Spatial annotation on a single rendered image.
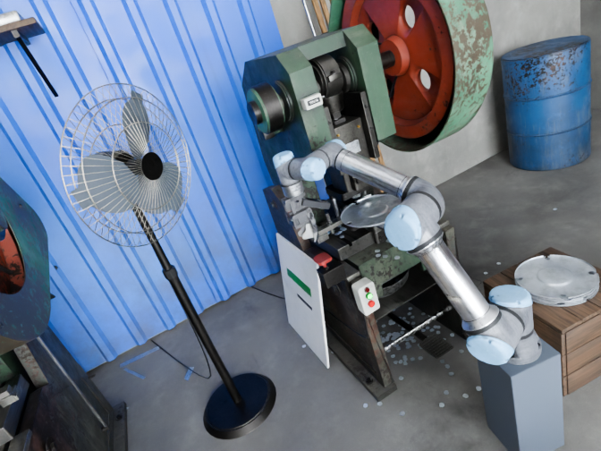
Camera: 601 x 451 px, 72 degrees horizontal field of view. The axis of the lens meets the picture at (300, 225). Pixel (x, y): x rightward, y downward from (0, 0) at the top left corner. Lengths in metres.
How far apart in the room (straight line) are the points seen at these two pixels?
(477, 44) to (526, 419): 1.28
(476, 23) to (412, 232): 0.82
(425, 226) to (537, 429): 0.87
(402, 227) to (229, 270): 2.01
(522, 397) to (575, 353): 0.41
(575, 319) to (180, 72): 2.33
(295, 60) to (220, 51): 1.22
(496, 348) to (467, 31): 1.03
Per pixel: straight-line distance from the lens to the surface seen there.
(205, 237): 2.88
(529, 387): 1.58
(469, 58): 1.65
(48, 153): 2.71
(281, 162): 1.42
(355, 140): 1.75
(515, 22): 4.29
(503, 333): 1.32
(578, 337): 1.88
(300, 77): 1.58
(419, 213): 1.18
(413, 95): 1.94
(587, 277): 1.97
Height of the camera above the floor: 1.57
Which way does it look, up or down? 25 degrees down
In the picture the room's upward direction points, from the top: 19 degrees counter-clockwise
